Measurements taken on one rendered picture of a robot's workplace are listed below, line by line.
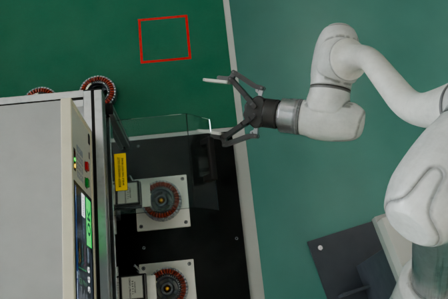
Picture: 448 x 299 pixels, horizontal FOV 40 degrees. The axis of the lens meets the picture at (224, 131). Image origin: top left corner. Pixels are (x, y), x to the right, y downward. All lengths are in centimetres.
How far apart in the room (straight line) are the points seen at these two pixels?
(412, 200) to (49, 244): 67
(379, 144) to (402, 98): 145
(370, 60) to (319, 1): 159
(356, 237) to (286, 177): 37
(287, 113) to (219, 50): 51
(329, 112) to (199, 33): 65
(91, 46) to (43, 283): 98
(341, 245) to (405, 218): 159
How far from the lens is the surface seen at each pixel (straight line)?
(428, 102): 116
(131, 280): 159
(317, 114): 149
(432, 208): 94
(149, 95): 190
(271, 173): 259
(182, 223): 174
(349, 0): 298
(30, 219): 125
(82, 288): 128
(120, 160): 150
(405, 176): 96
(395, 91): 128
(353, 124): 149
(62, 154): 126
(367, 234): 257
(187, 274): 172
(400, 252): 175
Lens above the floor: 248
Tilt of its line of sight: 70 degrees down
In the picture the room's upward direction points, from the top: 1 degrees counter-clockwise
